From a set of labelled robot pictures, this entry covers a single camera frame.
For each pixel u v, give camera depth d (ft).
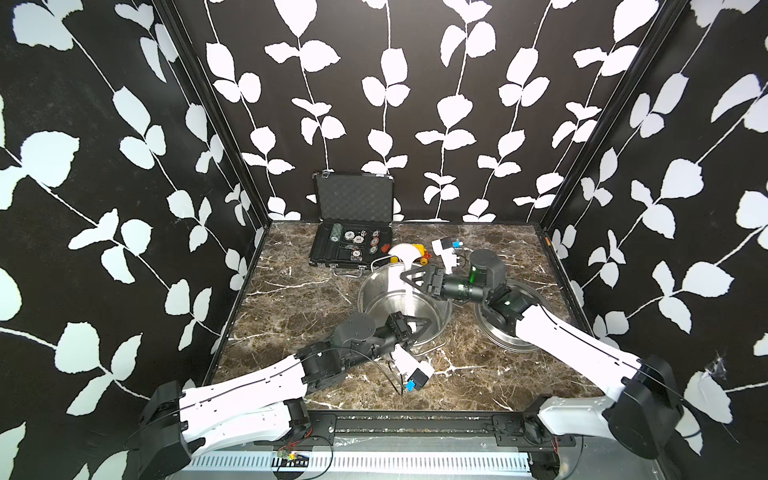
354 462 2.30
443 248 2.24
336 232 3.73
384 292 2.70
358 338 1.63
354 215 3.74
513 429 2.41
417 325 2.12
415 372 1.85
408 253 2.47
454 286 2.08
